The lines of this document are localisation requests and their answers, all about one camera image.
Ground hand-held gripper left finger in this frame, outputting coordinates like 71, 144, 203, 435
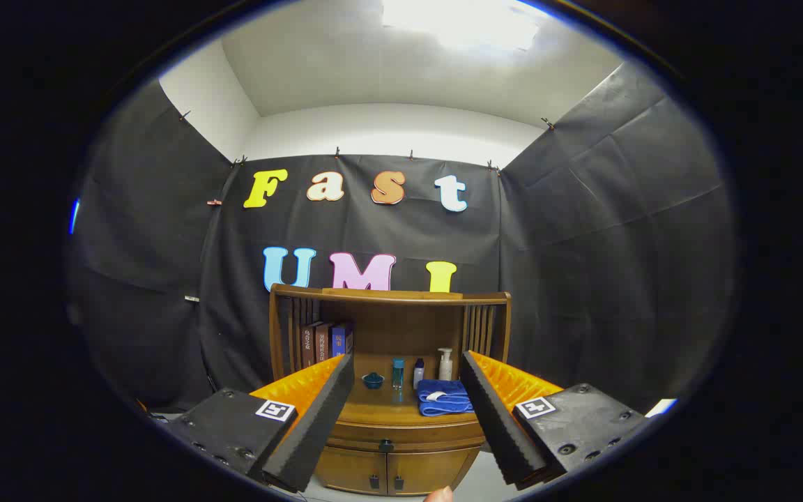
158, 353, 355, 494

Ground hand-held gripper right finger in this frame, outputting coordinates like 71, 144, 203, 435
459, 350, 653, 490

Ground wooden cabinet door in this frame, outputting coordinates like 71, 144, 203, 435
314, 446, 388, 496
388, 450, 480, 497

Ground wooden countertop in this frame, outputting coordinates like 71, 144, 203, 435
337, 373, 486, 426

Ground wooden cabinet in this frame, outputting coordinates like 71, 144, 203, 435
268, 283, 512, 497

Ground blue folded towel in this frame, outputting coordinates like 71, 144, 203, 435
417, 379, 473, 417

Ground dark brown book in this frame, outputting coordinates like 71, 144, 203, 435
300, 322, 319, 369

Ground blue book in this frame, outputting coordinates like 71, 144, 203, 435
330, 322, 355, 358

